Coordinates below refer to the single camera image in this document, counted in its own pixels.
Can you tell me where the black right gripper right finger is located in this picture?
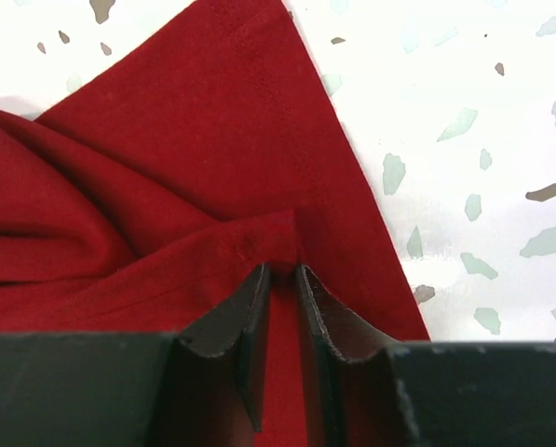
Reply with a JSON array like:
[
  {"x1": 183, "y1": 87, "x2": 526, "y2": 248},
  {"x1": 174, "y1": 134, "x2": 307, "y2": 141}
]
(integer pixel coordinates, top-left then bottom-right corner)
[{"x1": 295, "y1": 264, "x2": 420, "y2": 446}]

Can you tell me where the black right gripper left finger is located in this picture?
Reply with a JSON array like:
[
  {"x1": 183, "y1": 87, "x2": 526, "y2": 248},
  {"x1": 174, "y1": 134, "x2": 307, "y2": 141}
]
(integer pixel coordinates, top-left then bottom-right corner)
[{"x1": 145, "y1": 264, "x2": 271, "y2": 447}]

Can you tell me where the dark red t shirt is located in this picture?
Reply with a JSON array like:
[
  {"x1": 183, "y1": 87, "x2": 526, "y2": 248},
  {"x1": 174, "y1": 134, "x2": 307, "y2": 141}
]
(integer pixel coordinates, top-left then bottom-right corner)
[{"x1": 0, "y1": 1, "x2": 427, "y2": 446}]

